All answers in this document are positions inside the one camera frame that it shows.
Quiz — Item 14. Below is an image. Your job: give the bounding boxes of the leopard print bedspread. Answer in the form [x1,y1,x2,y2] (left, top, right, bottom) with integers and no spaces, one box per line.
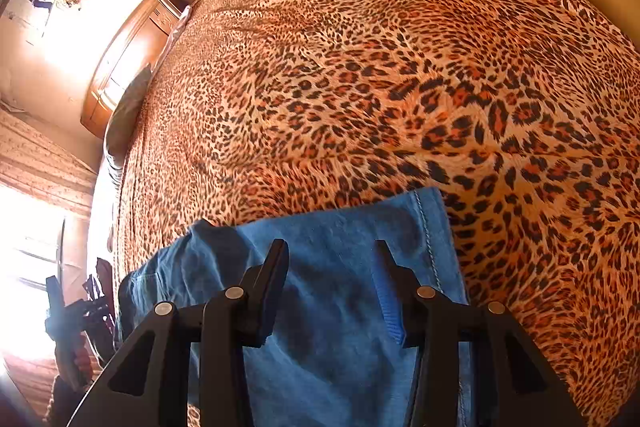
[116,0,639,426]

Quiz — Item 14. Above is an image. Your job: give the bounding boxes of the reddish window curtain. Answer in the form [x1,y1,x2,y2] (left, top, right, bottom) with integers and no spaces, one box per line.
[0,109,96,219]

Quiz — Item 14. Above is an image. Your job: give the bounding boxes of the wooden headboard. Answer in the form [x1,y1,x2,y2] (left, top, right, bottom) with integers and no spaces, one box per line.
[80,0,188,139]

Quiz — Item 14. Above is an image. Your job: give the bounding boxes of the grey side pillow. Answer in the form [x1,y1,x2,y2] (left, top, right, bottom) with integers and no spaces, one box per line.
[103,64,152,170]

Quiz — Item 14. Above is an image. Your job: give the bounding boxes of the blue denim jeans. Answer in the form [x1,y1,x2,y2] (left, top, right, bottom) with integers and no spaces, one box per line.
[116,188,466,426]

